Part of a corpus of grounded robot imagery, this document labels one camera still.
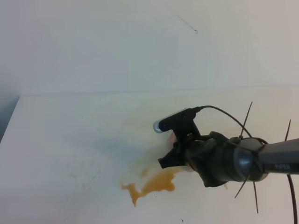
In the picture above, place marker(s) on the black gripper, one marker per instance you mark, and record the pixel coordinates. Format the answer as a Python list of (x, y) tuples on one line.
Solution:
[(211, 156)]

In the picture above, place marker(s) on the pink checkered rag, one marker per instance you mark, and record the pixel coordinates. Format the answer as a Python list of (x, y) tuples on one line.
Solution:
[(171, 139)]

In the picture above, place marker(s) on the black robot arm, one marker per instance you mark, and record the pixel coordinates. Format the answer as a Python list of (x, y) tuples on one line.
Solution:
[(281, 157)]

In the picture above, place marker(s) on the brown coffee stain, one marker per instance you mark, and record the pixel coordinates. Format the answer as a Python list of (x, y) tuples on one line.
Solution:
[(176, 187)]

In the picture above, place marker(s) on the black zip tie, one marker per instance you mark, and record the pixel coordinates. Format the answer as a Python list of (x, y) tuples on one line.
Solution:
[(288, 129), (247, 150)]

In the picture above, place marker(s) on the black zip tie right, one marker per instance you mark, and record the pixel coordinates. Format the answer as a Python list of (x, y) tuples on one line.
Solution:
[(288, 129)]

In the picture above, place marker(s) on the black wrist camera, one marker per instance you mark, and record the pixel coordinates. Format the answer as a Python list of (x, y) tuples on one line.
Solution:
[(181, 123)]

